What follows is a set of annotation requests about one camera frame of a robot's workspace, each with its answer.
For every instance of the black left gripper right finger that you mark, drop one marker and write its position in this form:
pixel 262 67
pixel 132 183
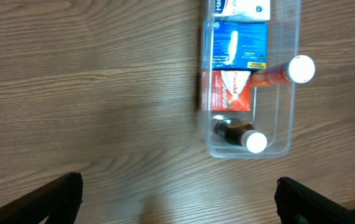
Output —
pixel 298 204

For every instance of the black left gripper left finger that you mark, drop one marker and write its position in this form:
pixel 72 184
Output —
pixel 55 202

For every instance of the blue lozenge box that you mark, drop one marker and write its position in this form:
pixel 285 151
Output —
pixel 241 46

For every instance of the clear plastic container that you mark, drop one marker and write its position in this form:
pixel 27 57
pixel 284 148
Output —
pixel 272 107

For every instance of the orange bottle white cap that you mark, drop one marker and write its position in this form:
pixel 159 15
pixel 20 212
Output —
pixel 300 69

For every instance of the red medicine box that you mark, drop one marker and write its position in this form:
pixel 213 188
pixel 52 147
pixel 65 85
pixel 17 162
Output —
pixel 226 90

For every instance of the black bottle white cap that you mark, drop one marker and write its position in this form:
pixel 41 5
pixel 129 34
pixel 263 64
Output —
pixel 240 133

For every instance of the white Hansaplast plaster box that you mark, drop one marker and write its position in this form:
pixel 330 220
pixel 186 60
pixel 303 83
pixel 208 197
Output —
pixel 242 10

